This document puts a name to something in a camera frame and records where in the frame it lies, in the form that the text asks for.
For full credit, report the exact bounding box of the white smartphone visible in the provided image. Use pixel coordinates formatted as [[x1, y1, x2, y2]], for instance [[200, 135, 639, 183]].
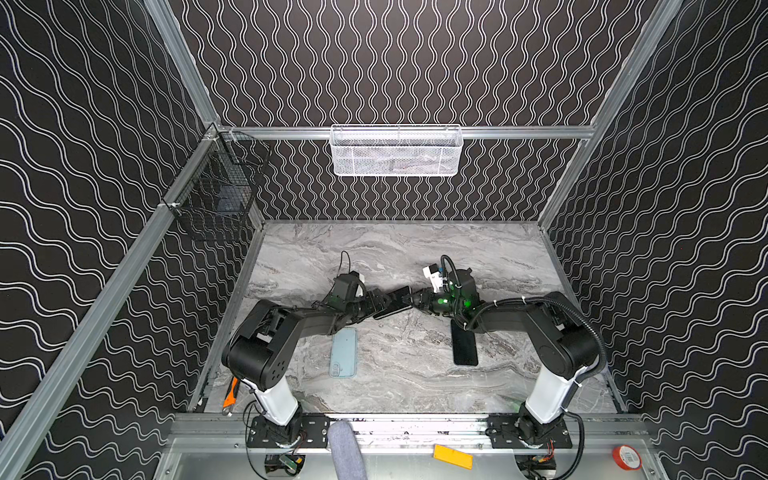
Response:
[[373, 286, 413, 320]]

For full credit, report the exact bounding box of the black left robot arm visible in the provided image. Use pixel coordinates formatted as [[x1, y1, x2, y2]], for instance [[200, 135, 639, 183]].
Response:
[[221, 290, 392, 427]]

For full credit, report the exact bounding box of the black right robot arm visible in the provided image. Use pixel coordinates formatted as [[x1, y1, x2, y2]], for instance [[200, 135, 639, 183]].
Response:
[[408, 288, 607, 444]]

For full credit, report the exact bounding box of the light blue phone case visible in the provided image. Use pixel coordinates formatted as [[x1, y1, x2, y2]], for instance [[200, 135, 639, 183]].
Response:
[[329, 327, 358, 379]]

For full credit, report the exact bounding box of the dark blue smartphone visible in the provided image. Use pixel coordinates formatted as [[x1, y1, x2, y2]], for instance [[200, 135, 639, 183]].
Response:
[[450, 322, 479, 367]]

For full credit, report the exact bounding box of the yellow block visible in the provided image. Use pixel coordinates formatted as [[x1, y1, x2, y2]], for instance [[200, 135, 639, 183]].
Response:
[[433, 445, 474, 470]]

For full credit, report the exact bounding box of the red tape roll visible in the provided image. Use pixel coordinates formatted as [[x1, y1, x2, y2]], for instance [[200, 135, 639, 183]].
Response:
[[612, 445, 643, 471]]

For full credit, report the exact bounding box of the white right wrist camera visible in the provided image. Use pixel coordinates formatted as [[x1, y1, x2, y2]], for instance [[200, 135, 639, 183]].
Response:
[[423, 263, 446, 294]]

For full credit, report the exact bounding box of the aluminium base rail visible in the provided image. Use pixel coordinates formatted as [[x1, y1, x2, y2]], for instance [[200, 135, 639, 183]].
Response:
[[166, 413, 651, 454]]

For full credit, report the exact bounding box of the white wire mesh basket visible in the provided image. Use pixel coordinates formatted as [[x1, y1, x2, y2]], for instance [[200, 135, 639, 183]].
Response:
[[329, 124, 464, 177]]

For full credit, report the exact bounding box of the black corrugated cable conduit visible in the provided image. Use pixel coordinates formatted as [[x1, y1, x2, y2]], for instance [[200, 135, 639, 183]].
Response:
[[467, 296, 610, 385]]

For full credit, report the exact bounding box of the orange handled tool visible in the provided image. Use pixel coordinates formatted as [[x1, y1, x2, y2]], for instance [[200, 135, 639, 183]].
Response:
[[221, 377, 240, 416]]

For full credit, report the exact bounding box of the black wire mesh basket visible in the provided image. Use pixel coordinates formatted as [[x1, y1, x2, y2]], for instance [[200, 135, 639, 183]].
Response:
[[170, 132, 274, 244]]

